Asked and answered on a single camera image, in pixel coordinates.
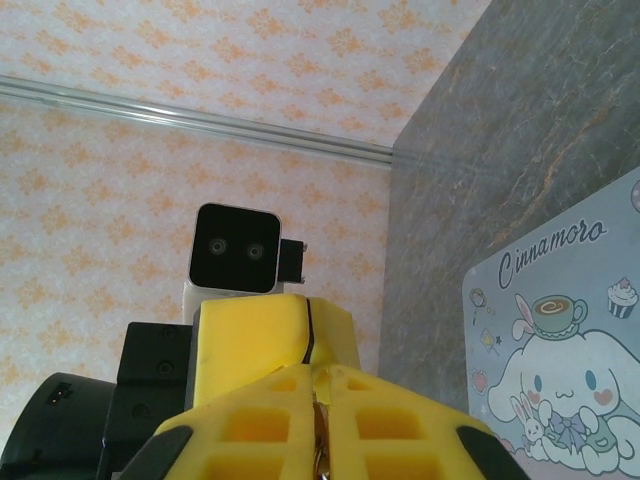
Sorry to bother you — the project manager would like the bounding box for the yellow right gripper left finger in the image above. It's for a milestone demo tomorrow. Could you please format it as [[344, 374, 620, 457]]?
[[119, 363, 317, 480]]

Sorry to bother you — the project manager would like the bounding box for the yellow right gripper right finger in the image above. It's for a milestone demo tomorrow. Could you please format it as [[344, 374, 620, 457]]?
[[319, 363, 532, 480]]

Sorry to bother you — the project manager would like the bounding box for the blue cartoon tin box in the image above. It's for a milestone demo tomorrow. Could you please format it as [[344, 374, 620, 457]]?
[[462, 164, 640, 480]]

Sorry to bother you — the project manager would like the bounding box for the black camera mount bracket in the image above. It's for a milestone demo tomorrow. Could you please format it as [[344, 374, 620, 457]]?
[[277, 238, 307, 285]]

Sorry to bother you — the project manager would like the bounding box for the silver white wall rail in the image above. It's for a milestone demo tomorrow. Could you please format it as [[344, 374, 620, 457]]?
[[0, 74, 396, 166]]

